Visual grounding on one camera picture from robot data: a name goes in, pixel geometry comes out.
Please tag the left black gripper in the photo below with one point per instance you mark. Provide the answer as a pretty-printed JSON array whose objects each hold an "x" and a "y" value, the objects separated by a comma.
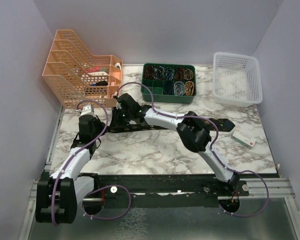
[{"x": 97, "y": 121}]

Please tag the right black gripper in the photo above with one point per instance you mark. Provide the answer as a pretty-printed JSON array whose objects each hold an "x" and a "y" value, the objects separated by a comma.
[{"x": 115, "y": 121}]

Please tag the black floral necktie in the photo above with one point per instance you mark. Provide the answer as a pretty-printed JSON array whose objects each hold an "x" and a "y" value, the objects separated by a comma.
[{"x": 120, "y": 126}]

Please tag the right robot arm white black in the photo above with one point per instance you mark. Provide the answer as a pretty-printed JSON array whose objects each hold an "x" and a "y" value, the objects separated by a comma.
[{"x": 193, "y": 132}]

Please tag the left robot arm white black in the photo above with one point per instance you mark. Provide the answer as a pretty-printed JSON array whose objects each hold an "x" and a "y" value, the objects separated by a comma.
[{"x": 58, "y": 194}]

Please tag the green compartment tray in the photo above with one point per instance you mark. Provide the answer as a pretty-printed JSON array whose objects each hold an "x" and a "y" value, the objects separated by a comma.
[{"x": 168, "y": 83}]

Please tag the orange plastic file organizer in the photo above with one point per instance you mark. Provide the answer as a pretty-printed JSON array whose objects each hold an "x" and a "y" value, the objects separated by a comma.
[{"x": 75, "y": 74}]

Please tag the white plastic basket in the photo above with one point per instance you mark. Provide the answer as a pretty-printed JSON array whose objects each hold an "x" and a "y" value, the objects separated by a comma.
[{"x": 236, "y": 80}]

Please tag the small white red box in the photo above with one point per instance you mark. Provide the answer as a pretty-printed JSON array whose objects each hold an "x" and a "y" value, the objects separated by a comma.
[{"x": 243, "y": 138}]

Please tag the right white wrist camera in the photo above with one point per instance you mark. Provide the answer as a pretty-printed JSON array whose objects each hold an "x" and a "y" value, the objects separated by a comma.
[{"x": 118, "y": 104}]

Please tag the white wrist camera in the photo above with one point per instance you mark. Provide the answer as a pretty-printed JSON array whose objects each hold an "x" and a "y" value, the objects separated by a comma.
[
  {"x": 86, "y": 110},
  {"x": 118, "y": 104}
]

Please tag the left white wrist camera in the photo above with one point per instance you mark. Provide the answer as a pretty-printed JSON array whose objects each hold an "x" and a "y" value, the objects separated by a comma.
[{"x": 86, "y": 110}]

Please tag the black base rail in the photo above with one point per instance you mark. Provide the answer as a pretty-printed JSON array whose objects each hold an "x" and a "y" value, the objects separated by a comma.
[{"x": 161, "y": 191}]

